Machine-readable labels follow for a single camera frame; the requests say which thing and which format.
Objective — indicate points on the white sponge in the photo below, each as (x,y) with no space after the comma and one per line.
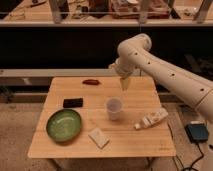
(99,138)

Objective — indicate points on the black foot pedal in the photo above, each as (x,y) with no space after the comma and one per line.
(198,133)

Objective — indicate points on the white plastic bottle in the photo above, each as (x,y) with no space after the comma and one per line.
(151,119)

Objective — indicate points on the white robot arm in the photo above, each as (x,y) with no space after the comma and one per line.
(194,90)

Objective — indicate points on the wooden folding table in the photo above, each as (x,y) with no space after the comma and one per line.
(124,141)

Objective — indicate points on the green bowl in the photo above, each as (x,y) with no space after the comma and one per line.
(64,125)

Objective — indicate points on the background shelf bench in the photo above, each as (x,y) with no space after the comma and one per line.
(106,13)

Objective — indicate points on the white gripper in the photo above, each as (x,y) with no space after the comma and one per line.
(124,71)

